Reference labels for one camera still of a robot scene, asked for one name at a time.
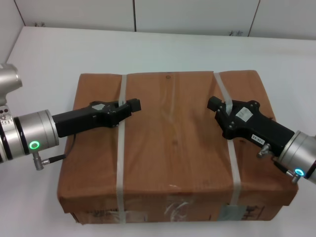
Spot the grey box label sticker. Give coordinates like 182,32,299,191
219,204,247,219

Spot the white plastic packing strap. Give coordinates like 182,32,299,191
212,72,242,207
115,74,129,218

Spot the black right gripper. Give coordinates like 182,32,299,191
206,96,298,157

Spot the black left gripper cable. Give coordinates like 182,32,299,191
33,134,76,171

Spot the brown cardboard box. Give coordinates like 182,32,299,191
56,70,299,219

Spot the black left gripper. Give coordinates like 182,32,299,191
52,98,142,138

